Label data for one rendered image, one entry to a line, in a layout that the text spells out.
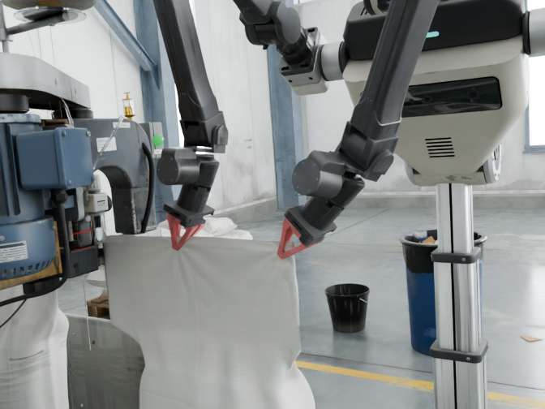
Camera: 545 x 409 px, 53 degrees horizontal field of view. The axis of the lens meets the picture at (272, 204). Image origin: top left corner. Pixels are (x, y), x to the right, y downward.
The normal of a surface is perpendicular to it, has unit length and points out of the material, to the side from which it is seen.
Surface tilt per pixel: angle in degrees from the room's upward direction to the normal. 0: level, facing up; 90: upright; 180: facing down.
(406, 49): 123
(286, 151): 90
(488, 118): 130
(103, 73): 90
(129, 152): 90
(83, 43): 90
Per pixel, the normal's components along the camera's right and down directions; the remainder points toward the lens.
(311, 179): -0.68, -0.11
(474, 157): -0.34, 0.74
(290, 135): -0.51, 0.14
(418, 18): 0.51, 0.58
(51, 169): -0.11, 0.12
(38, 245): 0.88, 0.01
